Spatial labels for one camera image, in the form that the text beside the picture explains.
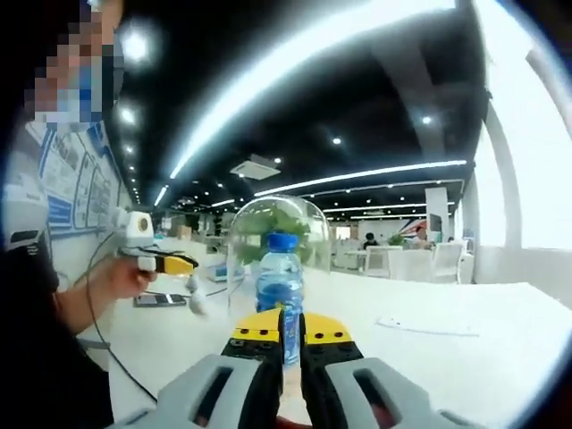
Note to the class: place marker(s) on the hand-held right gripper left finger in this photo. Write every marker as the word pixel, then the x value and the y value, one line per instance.
pixel 223 389

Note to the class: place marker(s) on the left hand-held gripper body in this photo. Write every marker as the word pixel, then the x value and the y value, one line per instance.
pixel 132 237

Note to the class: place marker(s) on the blue white desk device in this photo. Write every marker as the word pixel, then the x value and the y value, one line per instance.
pixel 223 273

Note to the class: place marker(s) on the white mesh chair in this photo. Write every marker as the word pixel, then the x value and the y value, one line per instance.
pixel 409 266
pixel 447 263
pixel 377 261

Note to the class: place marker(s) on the clear glass dome cover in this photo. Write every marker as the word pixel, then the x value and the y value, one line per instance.
pixel 317 250

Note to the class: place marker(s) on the large bright window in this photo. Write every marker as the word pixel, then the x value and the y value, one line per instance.
pixel 527 179

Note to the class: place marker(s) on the person's right hand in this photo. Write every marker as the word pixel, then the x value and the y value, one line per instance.
pixel 292 422

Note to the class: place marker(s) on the white paper sheet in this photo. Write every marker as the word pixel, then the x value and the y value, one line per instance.
pixel 424 326

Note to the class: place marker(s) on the black phone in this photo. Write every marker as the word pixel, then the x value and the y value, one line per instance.
pixel 161 300

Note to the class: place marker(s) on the small white crumpled object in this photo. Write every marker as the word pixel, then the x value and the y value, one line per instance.
pixel 196 304

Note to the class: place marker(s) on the green potted plant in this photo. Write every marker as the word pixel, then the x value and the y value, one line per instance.
pixel 290 221

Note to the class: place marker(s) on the blue drink bottle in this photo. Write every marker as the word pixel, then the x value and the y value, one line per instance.
pixel 279 277

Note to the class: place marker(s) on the square ceiling air vent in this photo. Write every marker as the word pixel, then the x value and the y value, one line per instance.
pixel 254 167

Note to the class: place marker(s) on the long ceiling light strip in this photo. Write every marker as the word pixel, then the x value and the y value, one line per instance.
pixel 286 67
pixel 357 175

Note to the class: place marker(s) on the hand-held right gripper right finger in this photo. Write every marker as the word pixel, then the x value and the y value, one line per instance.
pixel 348 389

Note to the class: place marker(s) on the person's left hand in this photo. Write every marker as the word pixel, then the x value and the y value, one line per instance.
pixel 123 279

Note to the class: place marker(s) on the blue white wall poster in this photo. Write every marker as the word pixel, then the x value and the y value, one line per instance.
pixel 80 187

